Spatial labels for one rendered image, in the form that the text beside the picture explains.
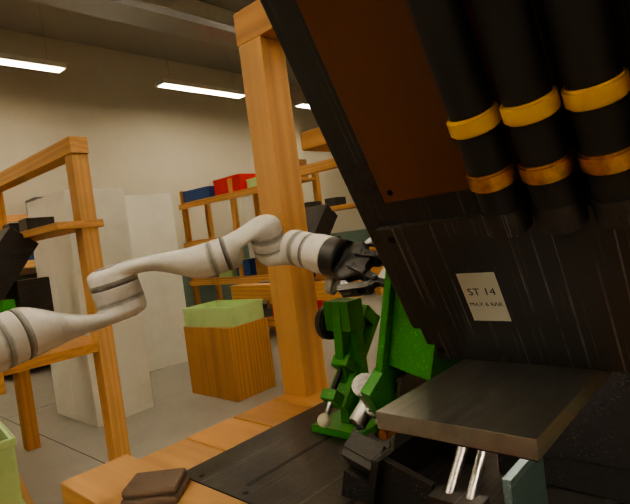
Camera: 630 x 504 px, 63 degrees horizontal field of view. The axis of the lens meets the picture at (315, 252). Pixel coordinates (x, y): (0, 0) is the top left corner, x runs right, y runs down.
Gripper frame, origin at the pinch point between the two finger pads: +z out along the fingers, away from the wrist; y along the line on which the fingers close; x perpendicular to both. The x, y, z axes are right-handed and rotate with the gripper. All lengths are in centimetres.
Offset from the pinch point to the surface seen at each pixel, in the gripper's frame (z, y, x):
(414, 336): 11.6, -11.7, -5.7
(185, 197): -613, 205, 325
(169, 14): -349, 205, 51
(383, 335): 7.4, -13.1, -6.0
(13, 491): -65, -69, 11
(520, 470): 30.0, -22.1, -5.7
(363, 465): 6.5, -28.5, 8.2
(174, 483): -21, -46, 5
